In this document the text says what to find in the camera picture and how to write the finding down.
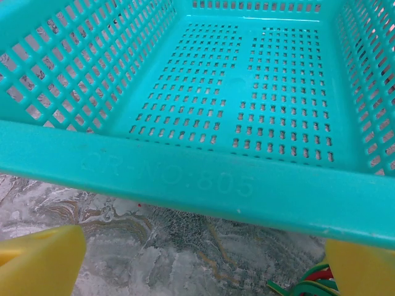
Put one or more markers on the teal plastic basket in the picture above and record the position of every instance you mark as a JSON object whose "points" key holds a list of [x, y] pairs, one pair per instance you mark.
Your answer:
{"points": [[197, 185]]}

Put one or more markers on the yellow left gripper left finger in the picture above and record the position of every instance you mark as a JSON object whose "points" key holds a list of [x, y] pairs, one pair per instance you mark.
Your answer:
{"points": [[37, 262]]}

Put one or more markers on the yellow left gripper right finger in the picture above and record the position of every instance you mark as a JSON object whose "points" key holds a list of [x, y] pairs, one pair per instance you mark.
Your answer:
{"points": [[364, 271]]}

